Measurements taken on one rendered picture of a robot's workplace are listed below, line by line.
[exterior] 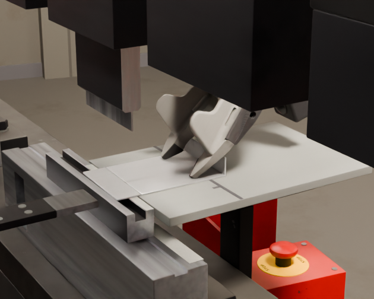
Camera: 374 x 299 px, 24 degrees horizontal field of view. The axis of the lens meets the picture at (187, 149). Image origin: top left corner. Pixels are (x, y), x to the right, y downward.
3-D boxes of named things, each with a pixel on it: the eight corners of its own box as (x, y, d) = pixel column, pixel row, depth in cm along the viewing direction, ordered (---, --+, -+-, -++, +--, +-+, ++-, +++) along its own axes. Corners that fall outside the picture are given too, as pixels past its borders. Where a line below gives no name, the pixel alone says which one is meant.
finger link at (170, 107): (126, 125, 97) (181, 64, 95) (162, 150, 100) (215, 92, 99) (135, 139, 94) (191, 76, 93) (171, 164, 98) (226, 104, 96)
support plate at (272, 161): (372, 173, 97) (373, 165, 96) (169, 227, 84) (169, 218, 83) (274, 128, 111) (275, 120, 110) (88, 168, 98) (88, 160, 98)
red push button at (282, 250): (302, 271, 120) (303, 248, 119) (277, 277, 118) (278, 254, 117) (288, 258, 123) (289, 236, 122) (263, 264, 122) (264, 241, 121)
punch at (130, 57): (141, 129, 83) (139, 32, 80) (123, 133, 82) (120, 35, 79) (95, 102, 91) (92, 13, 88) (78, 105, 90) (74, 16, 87)
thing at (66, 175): (154, 236, 86) (153, 209, 85) (127, 243, 85) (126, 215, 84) (70, 171, 102) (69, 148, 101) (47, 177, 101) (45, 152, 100)
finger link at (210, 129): (161, 156, 90) (198, 80, 92) (198, 182, 93) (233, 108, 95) (179, 159, 87) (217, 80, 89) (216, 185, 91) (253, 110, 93)
